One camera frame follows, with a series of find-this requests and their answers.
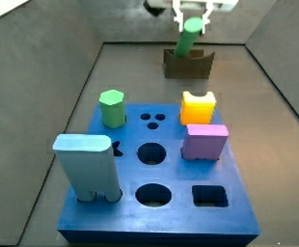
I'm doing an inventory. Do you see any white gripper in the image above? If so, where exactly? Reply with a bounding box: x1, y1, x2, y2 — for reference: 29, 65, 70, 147
145, 0, 239, 34

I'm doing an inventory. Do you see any green oval cylinder peg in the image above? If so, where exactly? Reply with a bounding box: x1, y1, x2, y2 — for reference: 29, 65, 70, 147
174, 17, 205, 57

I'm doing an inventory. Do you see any black curved fixture stand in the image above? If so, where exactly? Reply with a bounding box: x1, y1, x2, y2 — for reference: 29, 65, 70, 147
165, 49, 215, 79

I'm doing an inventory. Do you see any blue peg board block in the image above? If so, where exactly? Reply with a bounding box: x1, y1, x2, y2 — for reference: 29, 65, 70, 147
58, 103, 261, 247

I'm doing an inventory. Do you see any yellow notched peg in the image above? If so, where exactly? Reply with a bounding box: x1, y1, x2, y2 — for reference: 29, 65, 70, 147
181, 91, 217, 125

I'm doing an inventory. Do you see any green hexagonal peg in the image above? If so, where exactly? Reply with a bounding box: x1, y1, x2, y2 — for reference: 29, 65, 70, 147
99, 90, 127, 128

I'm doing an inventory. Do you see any purple rectangular peg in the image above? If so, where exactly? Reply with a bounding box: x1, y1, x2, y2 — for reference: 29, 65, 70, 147
182, 123, 230, 160

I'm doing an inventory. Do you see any light blue tall peg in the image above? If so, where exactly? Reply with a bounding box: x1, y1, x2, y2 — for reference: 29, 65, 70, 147
54, 134, 123, 203

